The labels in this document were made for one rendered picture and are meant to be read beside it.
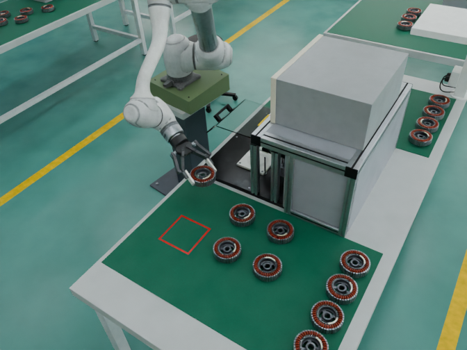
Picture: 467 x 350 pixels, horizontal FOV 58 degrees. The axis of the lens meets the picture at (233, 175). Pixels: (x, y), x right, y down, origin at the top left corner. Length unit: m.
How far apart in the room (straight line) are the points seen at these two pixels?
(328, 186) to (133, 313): 0.86
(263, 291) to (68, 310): 1.37
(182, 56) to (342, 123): 1.17
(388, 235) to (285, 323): 0.59
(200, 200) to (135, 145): 1.74
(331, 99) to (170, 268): 0.88
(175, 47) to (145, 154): 1.26
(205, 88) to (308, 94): 1.05
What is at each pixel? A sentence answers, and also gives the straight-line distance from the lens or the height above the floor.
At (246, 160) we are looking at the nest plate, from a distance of 2.08.
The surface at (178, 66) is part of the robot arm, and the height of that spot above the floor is 0.99.
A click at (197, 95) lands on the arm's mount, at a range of 2.49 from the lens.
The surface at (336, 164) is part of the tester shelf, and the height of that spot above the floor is 1.11.
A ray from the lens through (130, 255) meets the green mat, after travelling 1.80.
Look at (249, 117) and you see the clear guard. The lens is 1.88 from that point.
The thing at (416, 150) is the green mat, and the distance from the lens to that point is 2.32.
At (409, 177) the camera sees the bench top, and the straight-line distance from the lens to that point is 2.15.
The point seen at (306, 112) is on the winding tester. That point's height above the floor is 1.21.
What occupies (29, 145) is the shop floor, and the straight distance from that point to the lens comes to 3.98.
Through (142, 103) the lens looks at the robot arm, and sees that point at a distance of 1.74.
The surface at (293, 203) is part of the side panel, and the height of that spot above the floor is 0.82.
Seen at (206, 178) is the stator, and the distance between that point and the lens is 1.80.
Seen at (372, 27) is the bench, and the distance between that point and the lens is 3.58.
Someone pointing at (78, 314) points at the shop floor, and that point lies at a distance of 2.64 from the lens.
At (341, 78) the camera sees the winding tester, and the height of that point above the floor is 1.32.
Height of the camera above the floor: 2.12
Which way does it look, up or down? 42 degrees down
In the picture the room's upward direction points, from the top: 4 degrees counter-clockwise
